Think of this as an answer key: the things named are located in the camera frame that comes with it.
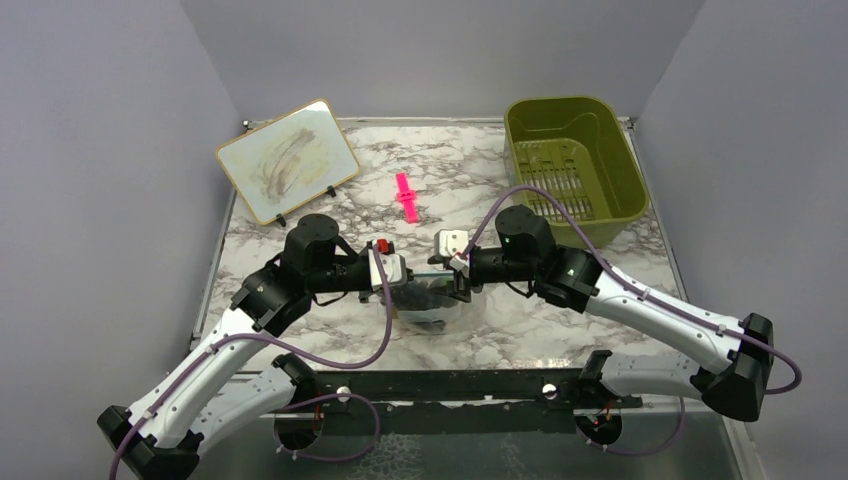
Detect green plastic bin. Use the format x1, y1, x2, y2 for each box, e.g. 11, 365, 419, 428
504, 96, 649, 248

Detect clear zip top bag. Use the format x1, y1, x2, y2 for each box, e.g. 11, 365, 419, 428
389, 276, 487, 334

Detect black toy grapes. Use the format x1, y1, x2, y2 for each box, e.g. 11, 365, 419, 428
391, 282, 459, 311

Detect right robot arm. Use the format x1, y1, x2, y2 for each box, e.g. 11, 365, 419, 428
451, 205, 775, 422

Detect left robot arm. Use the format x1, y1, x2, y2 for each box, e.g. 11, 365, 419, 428
97, 214, 410, 479

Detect pink plastic bag clip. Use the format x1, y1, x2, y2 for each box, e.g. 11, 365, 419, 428
395, 172, 419, 224

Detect wood framed whiteboard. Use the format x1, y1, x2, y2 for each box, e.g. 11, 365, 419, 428
215, 99, 361, 225

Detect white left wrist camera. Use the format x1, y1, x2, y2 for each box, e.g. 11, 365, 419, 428
367, 239, 409, 291

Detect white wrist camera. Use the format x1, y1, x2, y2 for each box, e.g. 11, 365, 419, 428
427, 229, 470, 278
367, 239, 409, 291

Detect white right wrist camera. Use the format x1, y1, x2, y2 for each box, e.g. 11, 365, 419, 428
427, 229, 470, 278

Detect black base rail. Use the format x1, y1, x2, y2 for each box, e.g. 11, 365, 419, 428
271, 350, 643, 436

